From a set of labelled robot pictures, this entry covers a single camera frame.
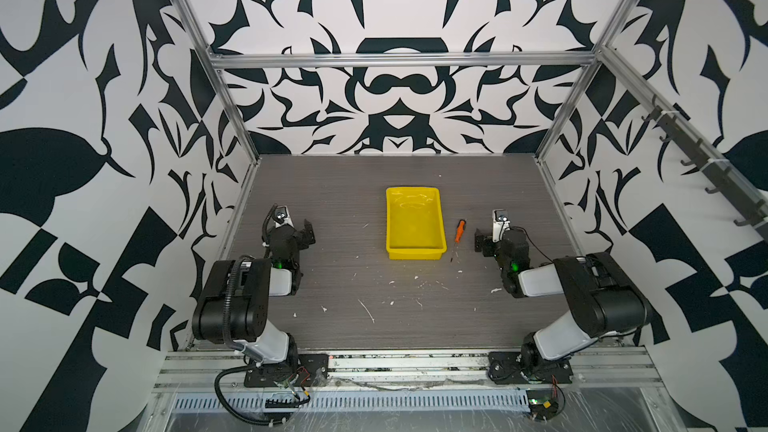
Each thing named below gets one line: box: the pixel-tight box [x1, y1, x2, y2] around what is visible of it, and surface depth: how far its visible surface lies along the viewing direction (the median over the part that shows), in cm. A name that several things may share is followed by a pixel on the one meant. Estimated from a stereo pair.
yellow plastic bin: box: [385, 187, 447, 261], surface depth 100 cm
